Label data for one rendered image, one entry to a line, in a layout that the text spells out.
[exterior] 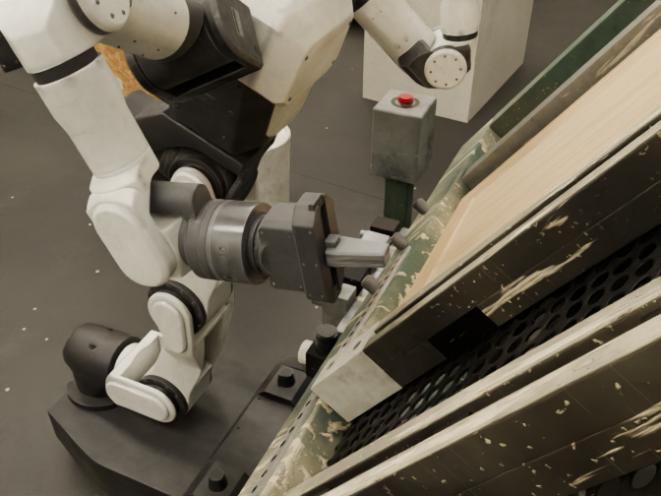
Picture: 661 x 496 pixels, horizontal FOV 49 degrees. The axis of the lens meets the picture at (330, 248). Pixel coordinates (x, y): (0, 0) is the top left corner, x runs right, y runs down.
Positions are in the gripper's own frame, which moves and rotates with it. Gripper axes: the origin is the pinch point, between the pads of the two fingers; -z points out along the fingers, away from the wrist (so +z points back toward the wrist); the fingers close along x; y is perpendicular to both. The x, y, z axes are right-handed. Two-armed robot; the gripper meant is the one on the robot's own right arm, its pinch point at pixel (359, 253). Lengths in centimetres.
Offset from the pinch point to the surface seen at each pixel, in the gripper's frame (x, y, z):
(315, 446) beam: -31.9, 0.1, 10.2
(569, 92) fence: -12, 70, -14
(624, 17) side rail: -7, 94, -21
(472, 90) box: -100, 278, 49
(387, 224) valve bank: -43, 70, 23
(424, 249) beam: -32, 46, 8
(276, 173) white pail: -84, 159, 99
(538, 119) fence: -18, 70, -8
